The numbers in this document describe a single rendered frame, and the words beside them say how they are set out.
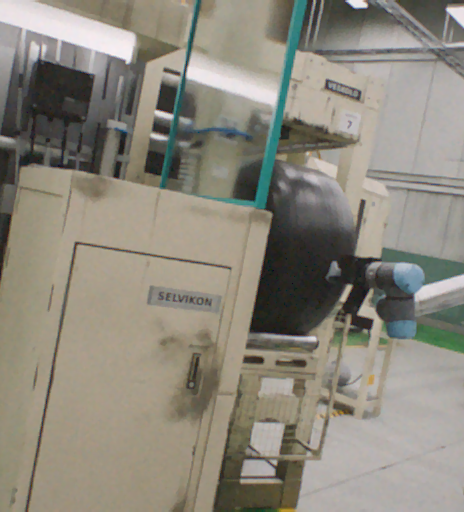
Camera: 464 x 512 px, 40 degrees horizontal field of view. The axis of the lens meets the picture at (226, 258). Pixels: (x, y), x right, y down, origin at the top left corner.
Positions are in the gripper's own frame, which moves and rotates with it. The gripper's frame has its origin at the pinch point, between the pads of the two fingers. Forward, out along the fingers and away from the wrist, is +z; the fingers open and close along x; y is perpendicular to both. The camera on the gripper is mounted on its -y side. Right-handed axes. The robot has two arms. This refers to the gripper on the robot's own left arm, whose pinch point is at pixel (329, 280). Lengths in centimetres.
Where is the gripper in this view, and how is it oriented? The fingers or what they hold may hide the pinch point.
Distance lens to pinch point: 196.1
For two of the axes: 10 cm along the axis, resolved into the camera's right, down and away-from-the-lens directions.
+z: -4.6, -0.2, 8.9
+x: -8.7, -1.5, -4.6
